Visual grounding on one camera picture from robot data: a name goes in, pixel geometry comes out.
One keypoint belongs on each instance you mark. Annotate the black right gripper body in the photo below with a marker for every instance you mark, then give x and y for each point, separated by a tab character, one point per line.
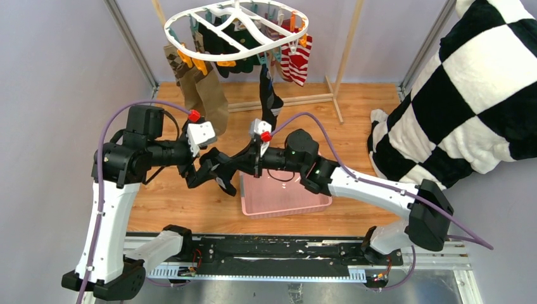
257	168

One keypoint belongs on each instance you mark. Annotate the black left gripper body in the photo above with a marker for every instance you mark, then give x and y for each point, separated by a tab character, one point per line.
182	155

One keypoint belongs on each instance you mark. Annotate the black blue sock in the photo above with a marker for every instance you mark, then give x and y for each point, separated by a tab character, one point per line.
228	189

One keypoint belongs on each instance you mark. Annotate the pink plastic basket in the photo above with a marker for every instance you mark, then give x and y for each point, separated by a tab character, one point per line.
278	193

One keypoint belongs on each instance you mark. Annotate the black grey sock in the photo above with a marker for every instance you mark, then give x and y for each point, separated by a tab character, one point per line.
270	102

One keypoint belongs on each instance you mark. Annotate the white round sock hanger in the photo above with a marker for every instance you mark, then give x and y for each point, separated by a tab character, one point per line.
238	30

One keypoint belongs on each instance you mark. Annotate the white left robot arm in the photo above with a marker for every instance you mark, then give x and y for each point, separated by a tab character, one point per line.
121	166

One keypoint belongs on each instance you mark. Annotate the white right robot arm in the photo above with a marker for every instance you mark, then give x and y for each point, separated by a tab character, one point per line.
423	210

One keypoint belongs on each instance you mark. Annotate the argyle brown sock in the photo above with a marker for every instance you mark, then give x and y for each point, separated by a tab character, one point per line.
174	61

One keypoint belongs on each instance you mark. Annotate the wooden clothes rack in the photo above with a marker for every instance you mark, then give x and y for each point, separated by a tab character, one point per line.
272	32

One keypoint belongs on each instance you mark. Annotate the red white striped sock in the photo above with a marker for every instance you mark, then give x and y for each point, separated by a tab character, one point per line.
294	66

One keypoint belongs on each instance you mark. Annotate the black white checkered blanket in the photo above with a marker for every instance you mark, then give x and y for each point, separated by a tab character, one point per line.
473	105

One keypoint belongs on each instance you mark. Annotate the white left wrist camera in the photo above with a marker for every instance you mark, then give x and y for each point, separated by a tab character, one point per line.
200	135

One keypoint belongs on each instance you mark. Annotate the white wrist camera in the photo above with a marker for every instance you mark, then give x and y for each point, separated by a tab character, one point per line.
260	131
200	135

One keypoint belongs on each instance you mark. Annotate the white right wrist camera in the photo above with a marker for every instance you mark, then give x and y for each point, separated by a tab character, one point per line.
260	131

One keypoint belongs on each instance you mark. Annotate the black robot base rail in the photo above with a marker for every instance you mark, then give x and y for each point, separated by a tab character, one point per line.
229	257

